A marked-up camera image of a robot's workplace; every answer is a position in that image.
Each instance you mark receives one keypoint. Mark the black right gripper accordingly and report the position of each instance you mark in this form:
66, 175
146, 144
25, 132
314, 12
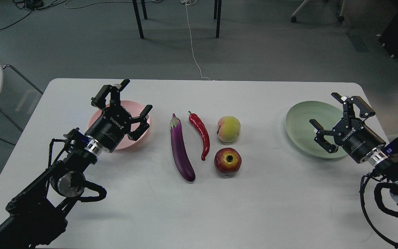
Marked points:
359, 140

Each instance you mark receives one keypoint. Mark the black table leg right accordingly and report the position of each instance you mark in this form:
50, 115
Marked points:
217, 16

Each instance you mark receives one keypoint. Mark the red pomegranate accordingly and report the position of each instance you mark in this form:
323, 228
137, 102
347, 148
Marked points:
227, 161

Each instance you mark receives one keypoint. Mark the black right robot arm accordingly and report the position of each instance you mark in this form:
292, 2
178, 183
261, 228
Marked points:
385, 172

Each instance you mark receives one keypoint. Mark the red chili pepper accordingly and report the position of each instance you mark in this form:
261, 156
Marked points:
202, 130

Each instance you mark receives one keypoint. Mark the office chair base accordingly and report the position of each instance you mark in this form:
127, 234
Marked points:
317, 9

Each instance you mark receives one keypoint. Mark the black table leg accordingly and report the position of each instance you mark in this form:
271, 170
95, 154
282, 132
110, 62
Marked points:
217, 16
138, 17

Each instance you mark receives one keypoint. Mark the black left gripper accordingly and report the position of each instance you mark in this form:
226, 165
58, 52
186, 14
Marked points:
110, 124

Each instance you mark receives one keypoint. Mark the black table leg left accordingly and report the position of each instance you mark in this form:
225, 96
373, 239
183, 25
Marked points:
138, 17

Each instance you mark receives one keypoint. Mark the yellow-pink peach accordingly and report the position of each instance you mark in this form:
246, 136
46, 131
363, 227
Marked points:
228, 129

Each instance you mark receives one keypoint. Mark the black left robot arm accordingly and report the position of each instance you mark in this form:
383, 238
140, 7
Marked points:
37, 215

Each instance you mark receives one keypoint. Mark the green plate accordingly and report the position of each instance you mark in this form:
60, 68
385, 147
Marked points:
302, 132

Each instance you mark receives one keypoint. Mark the purple eggplant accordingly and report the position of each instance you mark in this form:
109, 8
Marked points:
179, 153

